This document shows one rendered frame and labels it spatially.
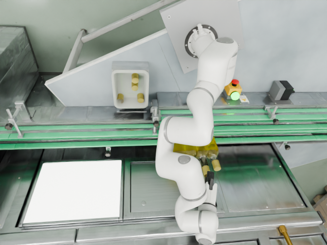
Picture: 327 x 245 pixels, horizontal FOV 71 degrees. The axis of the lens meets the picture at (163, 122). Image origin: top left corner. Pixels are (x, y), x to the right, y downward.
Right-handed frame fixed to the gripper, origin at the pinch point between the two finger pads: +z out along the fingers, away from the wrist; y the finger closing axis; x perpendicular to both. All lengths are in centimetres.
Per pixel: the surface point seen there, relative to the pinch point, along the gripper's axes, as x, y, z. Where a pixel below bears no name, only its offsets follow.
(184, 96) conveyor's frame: 18.9, 16.7, 37.0
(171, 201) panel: 15.1, -13.2, -8.3
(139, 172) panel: 34.2, -12.7, 3.9
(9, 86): 123, 5, 31
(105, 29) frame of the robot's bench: 80, 30, 79
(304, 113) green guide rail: -46, 15, 44
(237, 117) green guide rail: -9.8, 14.5, 29.7
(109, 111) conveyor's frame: 57, 7, 24
